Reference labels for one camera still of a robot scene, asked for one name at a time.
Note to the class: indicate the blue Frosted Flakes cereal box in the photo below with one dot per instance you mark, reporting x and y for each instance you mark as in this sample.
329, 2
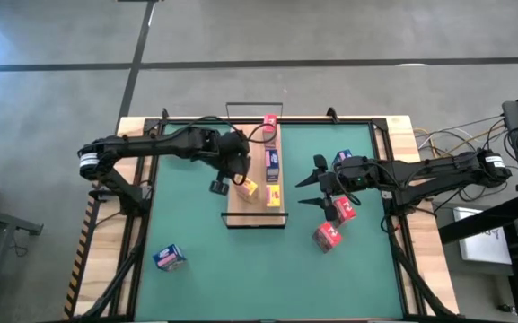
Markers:
169, 257
272, 163
343, 156

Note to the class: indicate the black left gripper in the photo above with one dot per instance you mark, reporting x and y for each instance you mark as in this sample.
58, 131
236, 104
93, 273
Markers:
234, 157

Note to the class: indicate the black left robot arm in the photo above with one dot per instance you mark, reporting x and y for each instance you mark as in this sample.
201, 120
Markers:
151, 144

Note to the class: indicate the yellow Corn Pops cereal box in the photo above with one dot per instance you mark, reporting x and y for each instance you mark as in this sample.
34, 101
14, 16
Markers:
250, 188
273, 196

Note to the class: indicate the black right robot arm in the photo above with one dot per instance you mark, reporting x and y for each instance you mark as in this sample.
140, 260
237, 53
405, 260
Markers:
420, 172

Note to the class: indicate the black aluminium rig frame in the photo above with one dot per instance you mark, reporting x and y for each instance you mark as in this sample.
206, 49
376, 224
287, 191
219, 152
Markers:
136, 269

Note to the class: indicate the wooden shelf black metal frame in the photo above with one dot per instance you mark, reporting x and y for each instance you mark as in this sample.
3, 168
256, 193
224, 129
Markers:
249, 211

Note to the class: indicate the red Froot Loops cereal box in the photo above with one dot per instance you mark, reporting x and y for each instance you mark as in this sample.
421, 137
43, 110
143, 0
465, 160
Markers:
270, 123
327, 236
345, 211

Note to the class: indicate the black desk beam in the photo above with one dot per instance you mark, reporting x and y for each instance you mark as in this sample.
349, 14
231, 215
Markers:
487, 220

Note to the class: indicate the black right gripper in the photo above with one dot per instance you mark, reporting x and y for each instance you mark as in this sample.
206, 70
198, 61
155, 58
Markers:
346, 177

